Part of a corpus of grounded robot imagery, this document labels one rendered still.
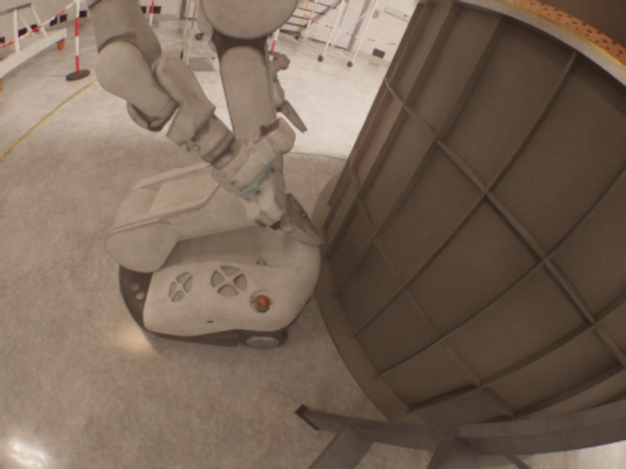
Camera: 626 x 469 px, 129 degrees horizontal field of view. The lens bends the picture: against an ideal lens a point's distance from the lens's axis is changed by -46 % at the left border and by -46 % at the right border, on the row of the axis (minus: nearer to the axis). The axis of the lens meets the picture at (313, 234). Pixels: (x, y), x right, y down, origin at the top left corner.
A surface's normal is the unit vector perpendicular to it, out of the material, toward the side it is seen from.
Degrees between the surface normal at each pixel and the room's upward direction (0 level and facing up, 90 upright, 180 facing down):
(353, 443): 0
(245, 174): 67
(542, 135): 90
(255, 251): 0
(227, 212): 90
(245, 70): 90
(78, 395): 0
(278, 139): 90
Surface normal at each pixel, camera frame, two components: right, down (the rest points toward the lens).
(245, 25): 0.05, 0.90
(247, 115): 0.08, 0.75
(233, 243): 0.29, -0.65
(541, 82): -0.88, 0.11
